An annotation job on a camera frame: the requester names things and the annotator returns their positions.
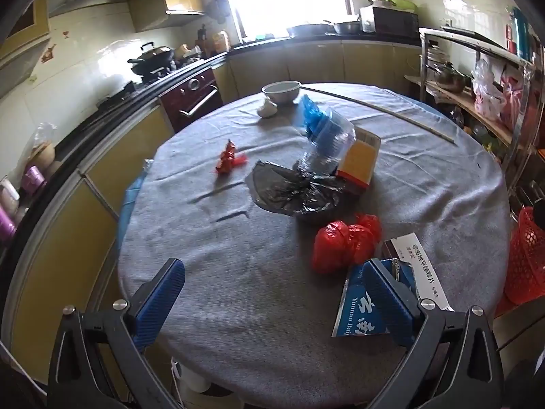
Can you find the pink plastic bag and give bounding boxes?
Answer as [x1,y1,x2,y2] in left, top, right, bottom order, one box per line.
[500,66,529,128]

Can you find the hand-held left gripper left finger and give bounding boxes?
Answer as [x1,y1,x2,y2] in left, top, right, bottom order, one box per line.
[48,258,186,409]

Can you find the yellow wall cabinet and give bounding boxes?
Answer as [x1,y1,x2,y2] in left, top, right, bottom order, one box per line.
[128,0,209,32]

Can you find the dark red built-in oven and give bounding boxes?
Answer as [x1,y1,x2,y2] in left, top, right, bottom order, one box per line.
[159,66,224,134]

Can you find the white bucket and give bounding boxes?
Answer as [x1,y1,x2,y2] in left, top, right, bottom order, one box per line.
[170,358,214,398]

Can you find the wide metal pan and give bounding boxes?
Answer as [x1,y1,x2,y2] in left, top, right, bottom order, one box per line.
[286,23,335,38]

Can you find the white medicine box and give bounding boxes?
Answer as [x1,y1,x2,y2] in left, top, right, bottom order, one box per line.
[383,233,454,312]

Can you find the black gas stove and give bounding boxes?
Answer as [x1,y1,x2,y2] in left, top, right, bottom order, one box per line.
[96,80,146,109]

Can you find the blue under cloth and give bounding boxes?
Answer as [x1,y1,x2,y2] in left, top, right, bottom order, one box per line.
[117,160,155,256]

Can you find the green lid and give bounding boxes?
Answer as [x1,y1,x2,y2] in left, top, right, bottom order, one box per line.
[383,0,419,13]

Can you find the yellow kitchen base cabinets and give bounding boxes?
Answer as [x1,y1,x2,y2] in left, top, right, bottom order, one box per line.
[0,36,422,393]

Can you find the black plastic bag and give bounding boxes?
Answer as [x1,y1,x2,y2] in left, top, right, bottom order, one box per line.
[248,160,356,223]

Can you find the purple canister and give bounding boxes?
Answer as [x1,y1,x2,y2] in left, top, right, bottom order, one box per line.
[0,204,18,244]

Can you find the clear plastic bottle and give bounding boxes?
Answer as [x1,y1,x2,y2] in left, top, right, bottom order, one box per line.
[296,108,356,176]

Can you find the metal basin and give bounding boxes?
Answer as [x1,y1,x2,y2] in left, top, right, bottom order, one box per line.
[324,19,362,35]

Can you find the black wok with lid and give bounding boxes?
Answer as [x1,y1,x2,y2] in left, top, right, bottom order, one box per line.
[128,42,176,78]

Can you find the long thin wooden stick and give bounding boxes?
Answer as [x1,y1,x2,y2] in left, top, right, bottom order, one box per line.
[300,86,455,143]

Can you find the purple lidded container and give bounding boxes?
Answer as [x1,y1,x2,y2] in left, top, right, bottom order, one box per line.
[21,165,47,194]

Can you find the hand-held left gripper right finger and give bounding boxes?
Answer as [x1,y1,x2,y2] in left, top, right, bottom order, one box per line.
[362,258,505,409]

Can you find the yellow cardboard box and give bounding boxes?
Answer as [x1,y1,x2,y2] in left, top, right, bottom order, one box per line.
[336,127,382,189]

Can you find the metal cooking pot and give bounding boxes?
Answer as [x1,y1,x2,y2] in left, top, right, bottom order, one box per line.
[434,62,467,93]

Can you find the white plastic bag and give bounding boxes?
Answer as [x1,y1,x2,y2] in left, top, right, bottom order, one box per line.
[472,57,507,121]

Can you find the white bowl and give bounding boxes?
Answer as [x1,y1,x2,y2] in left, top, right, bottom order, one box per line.
[261,81,302,105]

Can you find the teal thermos flask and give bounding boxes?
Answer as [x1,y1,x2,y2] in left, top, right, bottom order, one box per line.
[511,7,531,61]

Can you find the blue cardboard box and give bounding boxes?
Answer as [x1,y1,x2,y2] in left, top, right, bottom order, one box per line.
[332,259,420,338]

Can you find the red plastic bag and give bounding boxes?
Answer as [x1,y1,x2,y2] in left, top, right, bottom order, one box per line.
[311,214,383,274]

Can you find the brown clay pots in plastic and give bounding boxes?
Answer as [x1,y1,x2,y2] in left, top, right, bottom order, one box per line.
[28,123,59,172]

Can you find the metal shelf rack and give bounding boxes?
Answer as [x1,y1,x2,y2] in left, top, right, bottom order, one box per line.
[404,27,545,205]

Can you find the white lidded container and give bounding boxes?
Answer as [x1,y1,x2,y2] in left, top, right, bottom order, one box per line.
[0,177,21,214]

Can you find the red wrapper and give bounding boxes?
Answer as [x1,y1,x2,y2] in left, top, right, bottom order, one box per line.
[215,140,248,175]

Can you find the red plastic basket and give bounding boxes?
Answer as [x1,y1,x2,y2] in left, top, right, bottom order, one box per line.
[504,207,545,305]

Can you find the black microwave oven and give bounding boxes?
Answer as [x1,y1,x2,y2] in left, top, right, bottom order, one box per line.
[360,6,420,38]

